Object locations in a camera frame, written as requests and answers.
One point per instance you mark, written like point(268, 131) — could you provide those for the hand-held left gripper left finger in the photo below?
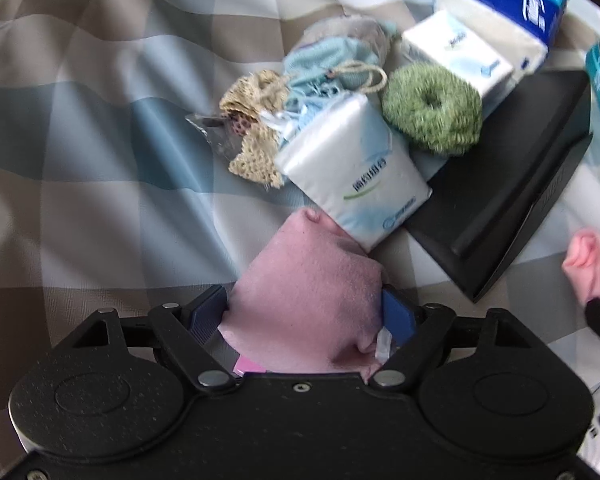
point(207, 312)

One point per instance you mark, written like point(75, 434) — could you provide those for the green round scrubber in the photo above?
point(432, 110)

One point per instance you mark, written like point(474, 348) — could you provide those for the blue tissue pack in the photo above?
point(510, 5)

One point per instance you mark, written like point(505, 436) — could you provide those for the light blue sachet pouch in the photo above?
point(320, 72)

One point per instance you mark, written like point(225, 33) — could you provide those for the pink felt cloth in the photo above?
point(305, 300)

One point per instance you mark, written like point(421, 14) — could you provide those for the beige crochet lace cloth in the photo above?
point(260, 152)

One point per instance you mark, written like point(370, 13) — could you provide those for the checkered blanket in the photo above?
point(105, 160)

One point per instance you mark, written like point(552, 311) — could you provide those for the white tissue packet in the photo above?
point(460, 57)
point(355, 170)

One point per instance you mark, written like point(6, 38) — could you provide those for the black plastic tray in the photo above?
point(510, 175)

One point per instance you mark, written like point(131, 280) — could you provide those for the grey fuzzy cloth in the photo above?
point(347, 27)

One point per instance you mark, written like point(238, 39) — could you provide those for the clear plastic wrapper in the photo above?
point(212, 132)

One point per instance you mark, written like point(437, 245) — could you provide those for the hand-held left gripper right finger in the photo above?
point(397, 316)

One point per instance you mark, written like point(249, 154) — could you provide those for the light pink soft cloth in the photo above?
point(592, 262)

